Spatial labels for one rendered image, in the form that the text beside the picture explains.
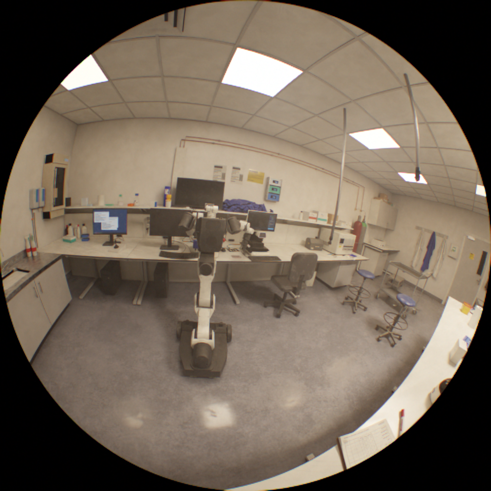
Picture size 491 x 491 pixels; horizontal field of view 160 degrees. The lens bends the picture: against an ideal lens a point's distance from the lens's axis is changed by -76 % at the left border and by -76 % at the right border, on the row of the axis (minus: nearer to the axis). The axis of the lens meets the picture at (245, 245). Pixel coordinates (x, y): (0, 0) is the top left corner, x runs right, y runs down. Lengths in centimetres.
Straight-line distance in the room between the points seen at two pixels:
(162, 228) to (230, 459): 241
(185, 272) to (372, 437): 298
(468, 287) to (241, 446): 593
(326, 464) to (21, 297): 228
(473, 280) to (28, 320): 795
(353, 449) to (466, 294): 571
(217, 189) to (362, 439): 280
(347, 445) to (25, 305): 236
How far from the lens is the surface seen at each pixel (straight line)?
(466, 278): 610
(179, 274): 304
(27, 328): 222
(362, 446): 73
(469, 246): 607
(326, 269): 382
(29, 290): 221
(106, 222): 259
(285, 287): 228
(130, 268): 316
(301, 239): 355
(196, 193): 261
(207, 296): 166
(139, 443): 158
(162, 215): 228
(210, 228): 143
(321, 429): 172
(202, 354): 144
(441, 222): 621
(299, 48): 157
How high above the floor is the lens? 149
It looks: 15 degrees down
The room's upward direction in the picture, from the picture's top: 8 degrees clockwise
